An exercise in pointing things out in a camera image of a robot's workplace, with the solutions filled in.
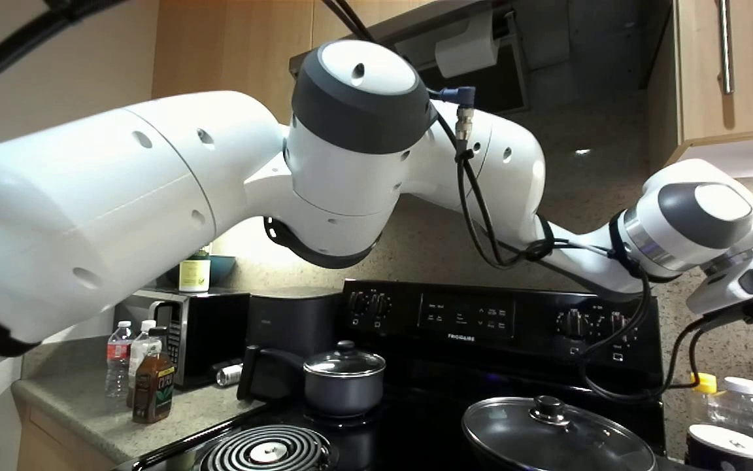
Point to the white paper roll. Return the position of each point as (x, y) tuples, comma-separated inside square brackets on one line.
[(470, 54)]

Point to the large glass pot lid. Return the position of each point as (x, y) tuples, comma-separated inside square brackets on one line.
[(525, 445)]

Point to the teal box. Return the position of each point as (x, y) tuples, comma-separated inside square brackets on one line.
[(223, 265)]

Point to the small black saucepan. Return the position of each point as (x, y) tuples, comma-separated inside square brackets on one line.
[(342, 397)]

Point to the dark range hood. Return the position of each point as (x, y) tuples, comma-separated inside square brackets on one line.
[(587, 43)]

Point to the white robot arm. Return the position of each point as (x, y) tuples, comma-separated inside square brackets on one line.
[(132, 200)]

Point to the water bottle red label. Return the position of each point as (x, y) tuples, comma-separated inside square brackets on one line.
[(119, 357)]

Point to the small glass saucepan lid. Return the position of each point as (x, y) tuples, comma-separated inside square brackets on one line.
[(342, 364)]

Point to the black steel microwave oven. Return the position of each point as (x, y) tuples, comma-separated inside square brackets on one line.
[(211, 340)]

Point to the yellow green label canister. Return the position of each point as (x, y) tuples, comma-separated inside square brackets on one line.
[(195, 276)]

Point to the black air fryer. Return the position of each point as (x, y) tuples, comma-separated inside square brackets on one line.
[(288, 323)]

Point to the large coil burner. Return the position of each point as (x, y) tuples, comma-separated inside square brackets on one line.
[(228, 449)]

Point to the clear bottle white cap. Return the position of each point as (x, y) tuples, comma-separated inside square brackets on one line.
[(745, 410)]

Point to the wooden base cabinet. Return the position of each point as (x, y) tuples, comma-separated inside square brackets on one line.
[(53, 445)]

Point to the black electric stove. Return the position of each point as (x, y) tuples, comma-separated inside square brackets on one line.
[(446, 384)]

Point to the water bottle white label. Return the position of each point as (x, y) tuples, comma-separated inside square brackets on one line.
[(141, 350)]

